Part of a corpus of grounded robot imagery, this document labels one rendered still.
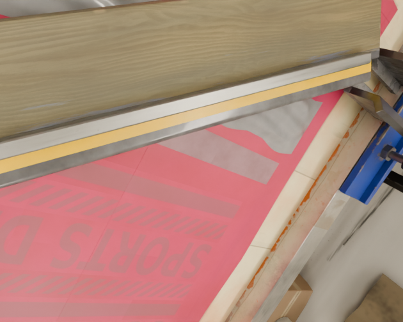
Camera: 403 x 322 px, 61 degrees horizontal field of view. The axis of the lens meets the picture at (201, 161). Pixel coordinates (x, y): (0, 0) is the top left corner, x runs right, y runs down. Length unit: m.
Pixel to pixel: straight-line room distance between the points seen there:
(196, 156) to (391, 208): 2.03
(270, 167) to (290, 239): 0.12
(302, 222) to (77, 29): 0.37
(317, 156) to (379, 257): 1.87
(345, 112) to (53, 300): 0.39
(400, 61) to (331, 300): 2.11
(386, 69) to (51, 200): 0.37
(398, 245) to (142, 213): 2.02
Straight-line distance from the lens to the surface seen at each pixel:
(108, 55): 0.24
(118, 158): 0.31
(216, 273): 0.47
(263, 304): 0.52
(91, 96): 0.24
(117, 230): 0.35
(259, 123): 0.36
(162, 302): 0.45
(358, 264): 2.35
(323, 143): 0.46
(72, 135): 0.23
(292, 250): 0.49
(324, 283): 2.45
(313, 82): 0.35
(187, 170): 0.35
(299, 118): 0.41
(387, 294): 2.23
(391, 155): 0.48
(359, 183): 0.48
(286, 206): 0.47
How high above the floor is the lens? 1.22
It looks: 49 degrees down
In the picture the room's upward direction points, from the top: 132 degrees clockwise
